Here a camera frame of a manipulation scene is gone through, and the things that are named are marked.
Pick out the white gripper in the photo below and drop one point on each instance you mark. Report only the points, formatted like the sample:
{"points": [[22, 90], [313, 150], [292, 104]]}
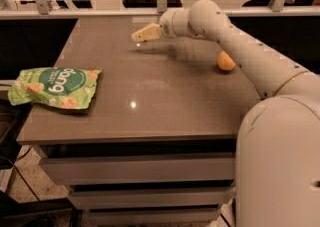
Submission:
{"points": [[166, 25]]}

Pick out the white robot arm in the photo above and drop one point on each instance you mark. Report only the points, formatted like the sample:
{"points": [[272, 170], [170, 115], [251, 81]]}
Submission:
{"points": [[278, 143]]}

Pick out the green rice chip bag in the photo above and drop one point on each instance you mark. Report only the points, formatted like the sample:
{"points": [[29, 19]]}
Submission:
{"points": [[58, 87]]}

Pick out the orange fruit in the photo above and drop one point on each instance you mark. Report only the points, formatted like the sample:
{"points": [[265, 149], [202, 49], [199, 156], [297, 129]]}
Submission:
{"points": [[225, 62]]}

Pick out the grey drawer cabinet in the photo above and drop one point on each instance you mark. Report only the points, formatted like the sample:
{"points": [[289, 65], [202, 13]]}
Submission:
{"points": [[157, 143]]}

